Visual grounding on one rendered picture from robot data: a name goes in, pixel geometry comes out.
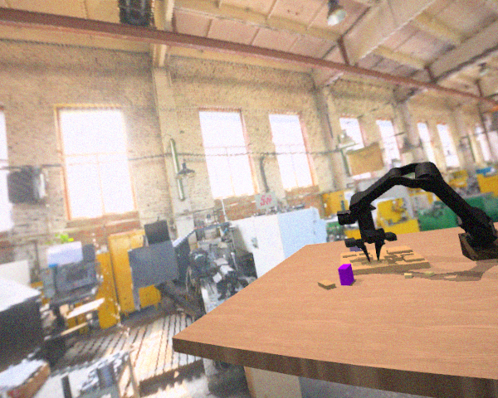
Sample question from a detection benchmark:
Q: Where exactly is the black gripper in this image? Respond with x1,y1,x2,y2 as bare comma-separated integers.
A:
344,222,398,262

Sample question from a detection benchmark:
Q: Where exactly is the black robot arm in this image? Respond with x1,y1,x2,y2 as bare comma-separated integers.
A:
337,162,497,250

